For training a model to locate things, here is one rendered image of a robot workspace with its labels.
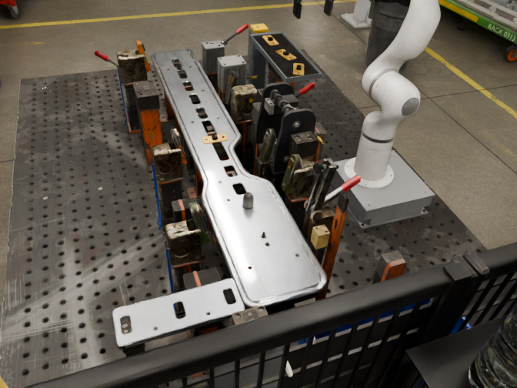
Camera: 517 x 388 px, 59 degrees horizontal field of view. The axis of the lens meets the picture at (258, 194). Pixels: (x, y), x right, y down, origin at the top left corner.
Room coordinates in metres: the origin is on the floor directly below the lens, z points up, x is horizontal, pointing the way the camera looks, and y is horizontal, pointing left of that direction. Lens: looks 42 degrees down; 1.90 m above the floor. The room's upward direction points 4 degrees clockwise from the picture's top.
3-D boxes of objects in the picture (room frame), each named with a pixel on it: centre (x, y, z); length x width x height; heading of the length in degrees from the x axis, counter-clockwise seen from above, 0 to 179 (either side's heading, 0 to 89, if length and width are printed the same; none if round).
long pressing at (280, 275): (1.28, 0.17, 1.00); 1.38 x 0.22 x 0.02; 23
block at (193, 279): (0.69, 0.12, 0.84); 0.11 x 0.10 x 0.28; 113
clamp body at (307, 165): (1.07, -0.13, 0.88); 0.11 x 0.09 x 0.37; 113
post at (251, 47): (1.84, 0.04, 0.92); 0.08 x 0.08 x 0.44; 23
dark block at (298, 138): (1.14, -0.13, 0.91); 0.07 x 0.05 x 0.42; 113
